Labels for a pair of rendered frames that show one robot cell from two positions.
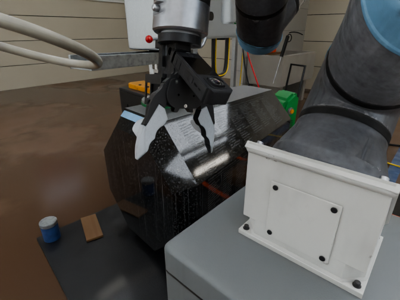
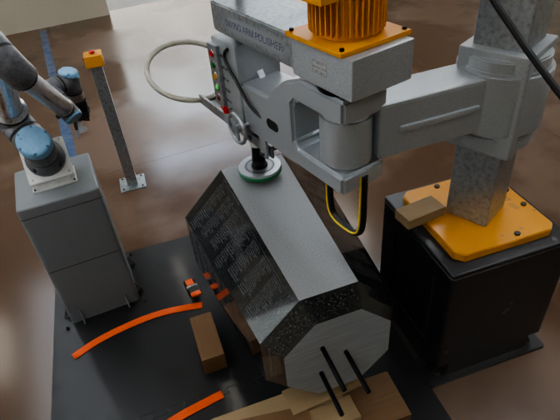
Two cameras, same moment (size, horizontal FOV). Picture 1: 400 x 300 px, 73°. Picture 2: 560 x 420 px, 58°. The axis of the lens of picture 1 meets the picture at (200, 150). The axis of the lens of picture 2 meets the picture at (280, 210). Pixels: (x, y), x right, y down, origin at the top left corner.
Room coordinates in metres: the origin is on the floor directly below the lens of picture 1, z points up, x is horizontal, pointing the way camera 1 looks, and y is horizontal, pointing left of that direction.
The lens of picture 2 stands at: (2.47, -1.66, 2.27)
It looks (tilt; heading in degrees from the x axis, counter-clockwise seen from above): 38 degrees down; 118
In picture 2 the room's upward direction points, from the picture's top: 6 degrees counter-clockwise
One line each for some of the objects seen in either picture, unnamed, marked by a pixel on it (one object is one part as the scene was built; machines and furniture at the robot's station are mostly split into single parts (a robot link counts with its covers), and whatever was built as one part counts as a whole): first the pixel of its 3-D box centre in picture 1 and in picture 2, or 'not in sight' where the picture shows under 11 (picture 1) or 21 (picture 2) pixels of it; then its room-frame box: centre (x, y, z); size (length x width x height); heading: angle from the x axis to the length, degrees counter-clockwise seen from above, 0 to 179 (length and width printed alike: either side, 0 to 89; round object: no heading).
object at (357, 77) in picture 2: not in sight; (291, 37); (1.70, 0.02, 1.62); 0.96 x 0.25 x 0.17; 149
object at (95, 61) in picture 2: not in sight; (114, 123); (-0.15, 0.82, 0.54); 0.20 x 0.20 x 1.09; 43
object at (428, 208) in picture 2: not in sight; (420, 212); (2.21, 0.18, 0.81); 0.20 x 0.10 x 0.05; 51
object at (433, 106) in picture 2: not in sight; (454, 100); (2.29, 0.18, 1.37); 0.74 x 0.34 x 0.25; 45
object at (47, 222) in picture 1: (50, 229); not in sight; (1.32, 0.93, 0.08); 0.10 x 0.10 x 0.13
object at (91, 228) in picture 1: (91, 227); not in sight; (1.41, 0.72, 0.02); 0.25 x 0.10 x 0.01; 30
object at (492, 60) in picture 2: not in sight; (498, 92); (2.43, 0.32, 1.36); 0.35 x 0.35 x 0.41
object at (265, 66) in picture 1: (281, 78); not in sight; (4.82, -1.43, 0.43); 1.30 x 0.62 x 0.86; 138
